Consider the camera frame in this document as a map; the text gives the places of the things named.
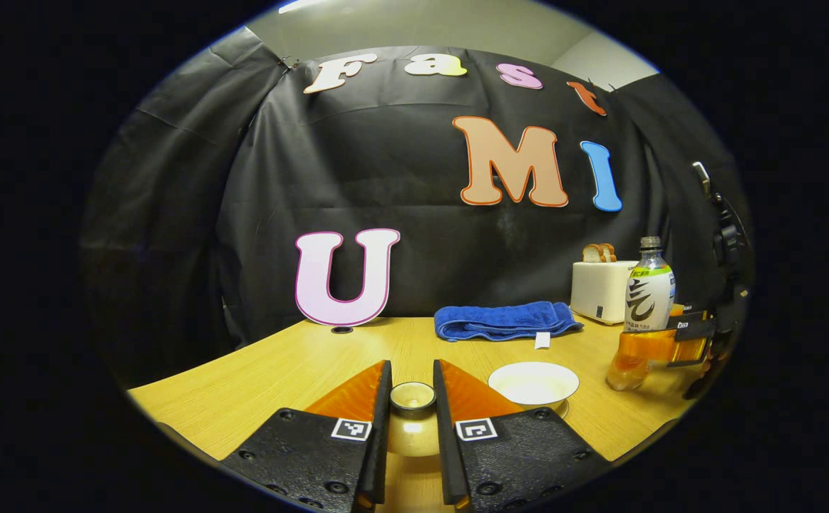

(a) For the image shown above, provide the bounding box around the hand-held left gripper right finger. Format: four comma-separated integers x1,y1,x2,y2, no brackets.
433,359,611,512

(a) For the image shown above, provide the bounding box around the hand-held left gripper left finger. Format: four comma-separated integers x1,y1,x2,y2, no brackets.
220,360,393,512

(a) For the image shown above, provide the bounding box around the cream teacup lid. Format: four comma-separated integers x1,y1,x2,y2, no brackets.
386,381,443,458

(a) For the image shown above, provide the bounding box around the orange drink water bottle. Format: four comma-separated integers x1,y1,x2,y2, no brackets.
605,236,676,392

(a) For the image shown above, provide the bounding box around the cream teacup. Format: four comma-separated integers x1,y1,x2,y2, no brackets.
488,361,580,413

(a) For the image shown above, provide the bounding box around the white toaster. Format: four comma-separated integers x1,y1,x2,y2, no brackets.
571,261,639,326

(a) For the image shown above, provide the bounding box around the blue towel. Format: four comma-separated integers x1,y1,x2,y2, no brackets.
434,301,585,350

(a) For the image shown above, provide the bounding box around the black backdrop cloth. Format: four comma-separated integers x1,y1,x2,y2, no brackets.
79,27,753,389

